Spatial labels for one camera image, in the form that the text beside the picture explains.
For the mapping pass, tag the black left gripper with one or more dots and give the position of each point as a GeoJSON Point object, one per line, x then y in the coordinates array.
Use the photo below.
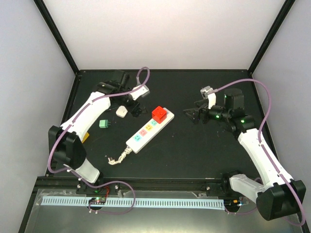
{"type": "Point", "coordinates": [137, 113]}

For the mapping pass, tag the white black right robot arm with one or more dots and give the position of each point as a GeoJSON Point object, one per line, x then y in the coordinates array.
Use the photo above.
{"type": "Point", "coordinates": [278, 194]}

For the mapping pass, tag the red cube socket adapter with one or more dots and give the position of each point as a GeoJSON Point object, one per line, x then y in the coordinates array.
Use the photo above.
{"type": "Point", "coordinates": [159, 114]}

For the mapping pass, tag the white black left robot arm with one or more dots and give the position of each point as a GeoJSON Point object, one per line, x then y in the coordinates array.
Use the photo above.
{"type": "Point", "coordinates": [65, 142]}

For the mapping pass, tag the white charger block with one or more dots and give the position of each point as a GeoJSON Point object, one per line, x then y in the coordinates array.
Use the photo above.
{"type": "Point", "coordinates": [121, 111]}

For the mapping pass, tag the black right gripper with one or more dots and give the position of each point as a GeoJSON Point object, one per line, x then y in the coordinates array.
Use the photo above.
{"type": "Point", "coordinates": [203, 108]}

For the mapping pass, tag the white power strip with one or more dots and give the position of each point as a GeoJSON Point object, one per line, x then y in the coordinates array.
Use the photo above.
{"type": "Point", "coordinates": [147, 132]}

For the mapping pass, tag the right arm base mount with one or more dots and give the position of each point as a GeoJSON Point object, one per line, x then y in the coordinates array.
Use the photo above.
{"type": "Point", "coordinates": [220, 189]}

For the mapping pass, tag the green plug adapter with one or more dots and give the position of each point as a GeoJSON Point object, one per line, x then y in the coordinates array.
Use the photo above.
{"type": "Point", "coordinates": [104, 123]}

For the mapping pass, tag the white slotted cable duct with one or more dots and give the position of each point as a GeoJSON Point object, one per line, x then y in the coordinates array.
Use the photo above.
{"type": "Point", "coordinates": [212, 204]}

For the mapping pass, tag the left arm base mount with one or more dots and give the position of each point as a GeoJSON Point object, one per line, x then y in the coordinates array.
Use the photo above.
{"type": "Point", "coordinates": [99, 189]}

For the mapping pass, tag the yellow cube socket adapter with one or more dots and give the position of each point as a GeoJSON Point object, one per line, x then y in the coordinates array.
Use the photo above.
{"type": "Point", "coordinates": [85, 137]}

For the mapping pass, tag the black front frame rail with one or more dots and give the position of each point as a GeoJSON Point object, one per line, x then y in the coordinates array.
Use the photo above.
{"type": "Point", "coordinates": [183, 185]}

